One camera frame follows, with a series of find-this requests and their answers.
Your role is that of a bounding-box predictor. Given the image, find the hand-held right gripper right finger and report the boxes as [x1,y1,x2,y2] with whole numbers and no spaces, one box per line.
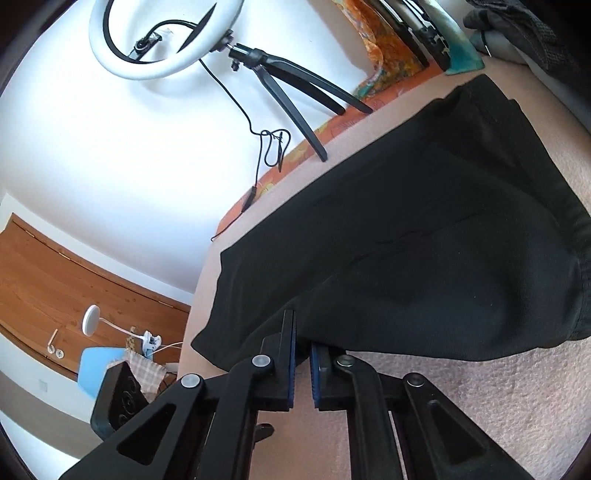
[310,342,536,480]

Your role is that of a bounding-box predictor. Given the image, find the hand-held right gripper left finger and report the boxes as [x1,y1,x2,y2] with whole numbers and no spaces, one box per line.
[59,309,296,480]

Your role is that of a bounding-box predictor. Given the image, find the black pants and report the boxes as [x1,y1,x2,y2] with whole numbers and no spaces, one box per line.
[191,74,591,373]

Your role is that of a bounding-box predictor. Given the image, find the checkered cloth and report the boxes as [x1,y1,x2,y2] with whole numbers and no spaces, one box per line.
[107,338,177,404]

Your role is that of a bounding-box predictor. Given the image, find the black speaker box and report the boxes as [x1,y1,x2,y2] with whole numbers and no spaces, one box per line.
[90,361,153,440]

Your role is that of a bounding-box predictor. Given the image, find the pink fleece blanket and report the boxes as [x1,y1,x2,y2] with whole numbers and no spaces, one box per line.
[177,61,591,480]

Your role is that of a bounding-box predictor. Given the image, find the light blue chair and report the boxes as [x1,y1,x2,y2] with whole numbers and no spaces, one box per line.
[78,347,127,401]

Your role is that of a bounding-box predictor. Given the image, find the white desk lamp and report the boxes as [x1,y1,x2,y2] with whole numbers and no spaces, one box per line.
[81,305,163,360]

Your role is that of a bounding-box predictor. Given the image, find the wooden door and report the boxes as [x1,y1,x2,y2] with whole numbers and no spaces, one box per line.
[0,213,191,382]

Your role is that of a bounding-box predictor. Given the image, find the black tripod stand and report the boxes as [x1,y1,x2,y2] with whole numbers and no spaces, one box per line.
[228,42,374,162]

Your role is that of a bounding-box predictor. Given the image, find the orange floral bedsheet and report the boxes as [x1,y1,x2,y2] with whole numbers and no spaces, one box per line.
[230,0,444,217]

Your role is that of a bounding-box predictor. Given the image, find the black folded stand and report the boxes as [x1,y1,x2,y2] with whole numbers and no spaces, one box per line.
[375,0,451,71]

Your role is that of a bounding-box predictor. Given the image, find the teal cloth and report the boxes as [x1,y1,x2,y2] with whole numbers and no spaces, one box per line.
[423,0,485,76]

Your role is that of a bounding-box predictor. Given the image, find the grey clothing pile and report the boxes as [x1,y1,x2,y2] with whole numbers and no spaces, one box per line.
[464,0,591,88]

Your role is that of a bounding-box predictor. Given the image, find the black ring light cable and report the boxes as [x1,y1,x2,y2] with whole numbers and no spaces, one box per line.
[199,59,293,243]

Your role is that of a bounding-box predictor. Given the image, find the white ring light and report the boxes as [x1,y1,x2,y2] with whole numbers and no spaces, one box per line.
[89,0,245,79]

